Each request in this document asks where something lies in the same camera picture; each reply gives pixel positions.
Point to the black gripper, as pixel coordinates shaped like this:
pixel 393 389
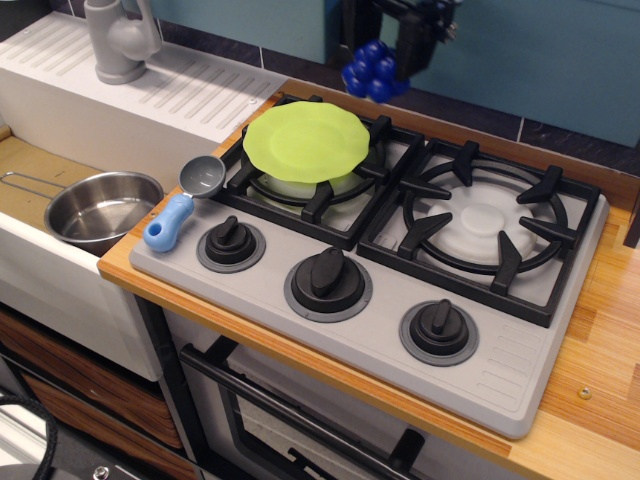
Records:
pixel 421 24

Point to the blue toy blueberry cluster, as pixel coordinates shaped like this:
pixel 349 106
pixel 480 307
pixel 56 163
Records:
pixel 372 74

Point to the green plastic plate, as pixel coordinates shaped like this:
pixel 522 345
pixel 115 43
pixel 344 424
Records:
pixel 306 142

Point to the white toy sink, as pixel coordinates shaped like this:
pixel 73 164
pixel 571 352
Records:
pixel 69 123

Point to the stainless steel pot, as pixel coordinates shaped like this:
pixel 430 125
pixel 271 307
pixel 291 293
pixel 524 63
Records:
pixel 93 214

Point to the black right burner grate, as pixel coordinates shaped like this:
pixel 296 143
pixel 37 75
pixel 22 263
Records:
pixel 511 237

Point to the grey toy stove top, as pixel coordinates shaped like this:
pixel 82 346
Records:
pixel 499 387

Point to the black middle stove knob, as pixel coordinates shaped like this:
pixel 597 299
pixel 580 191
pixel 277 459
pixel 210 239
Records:
pixel 328 287

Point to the black stove knob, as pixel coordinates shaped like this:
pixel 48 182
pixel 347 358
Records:
pixel 231 246
pixel 328 287
pixel 439 333

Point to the grey toy faucet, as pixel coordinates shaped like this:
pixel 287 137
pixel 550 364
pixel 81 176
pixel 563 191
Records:
pixel 121 45

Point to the black left stove knob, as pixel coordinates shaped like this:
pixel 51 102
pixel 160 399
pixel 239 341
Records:
pixel 231 246

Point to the black right stove knob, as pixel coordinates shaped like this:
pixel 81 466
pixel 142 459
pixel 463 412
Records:
pixel 439 333

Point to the wooden drawer fronts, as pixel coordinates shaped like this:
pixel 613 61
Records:
pixel 95 396

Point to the grey spoon blue handle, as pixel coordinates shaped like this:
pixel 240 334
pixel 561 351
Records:
pixel 200 177

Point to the oven door with handle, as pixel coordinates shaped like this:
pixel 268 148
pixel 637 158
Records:
pixel 278 423

